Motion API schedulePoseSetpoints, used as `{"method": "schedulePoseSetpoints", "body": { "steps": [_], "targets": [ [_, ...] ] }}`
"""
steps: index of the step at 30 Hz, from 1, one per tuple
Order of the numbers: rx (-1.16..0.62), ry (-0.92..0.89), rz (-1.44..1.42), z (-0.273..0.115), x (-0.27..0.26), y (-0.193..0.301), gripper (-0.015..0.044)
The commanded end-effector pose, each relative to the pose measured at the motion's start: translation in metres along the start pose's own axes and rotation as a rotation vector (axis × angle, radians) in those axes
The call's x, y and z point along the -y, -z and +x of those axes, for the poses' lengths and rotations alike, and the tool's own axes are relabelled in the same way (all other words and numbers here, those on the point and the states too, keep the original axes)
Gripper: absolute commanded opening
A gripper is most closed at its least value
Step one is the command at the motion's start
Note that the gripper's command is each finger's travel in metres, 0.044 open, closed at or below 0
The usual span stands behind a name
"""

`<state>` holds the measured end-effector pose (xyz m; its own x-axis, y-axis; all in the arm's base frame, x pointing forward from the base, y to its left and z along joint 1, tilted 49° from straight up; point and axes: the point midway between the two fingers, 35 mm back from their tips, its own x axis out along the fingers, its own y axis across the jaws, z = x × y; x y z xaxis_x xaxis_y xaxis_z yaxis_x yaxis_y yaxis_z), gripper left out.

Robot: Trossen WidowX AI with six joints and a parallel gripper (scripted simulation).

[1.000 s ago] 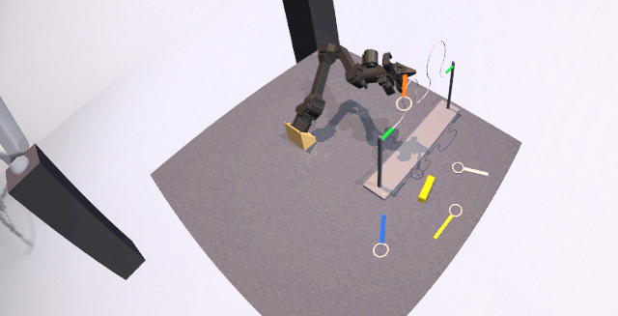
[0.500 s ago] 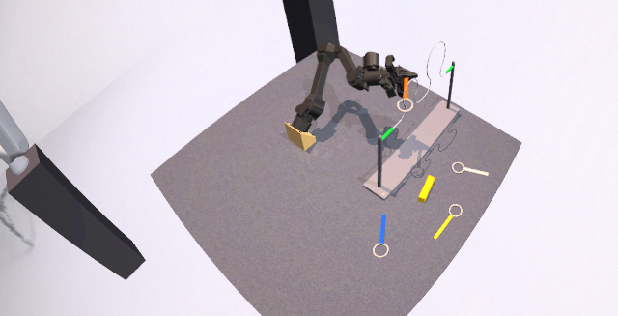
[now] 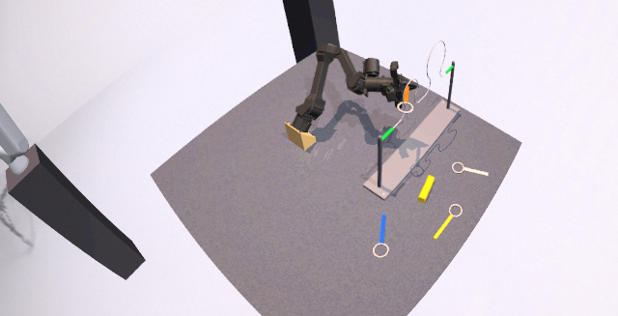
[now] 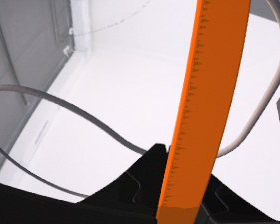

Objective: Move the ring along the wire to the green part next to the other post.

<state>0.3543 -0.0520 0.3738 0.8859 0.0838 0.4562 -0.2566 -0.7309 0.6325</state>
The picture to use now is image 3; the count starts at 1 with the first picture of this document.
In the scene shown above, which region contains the yellow handle with white loop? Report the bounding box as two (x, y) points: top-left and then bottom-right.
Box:
(433, 204), (463, 240)

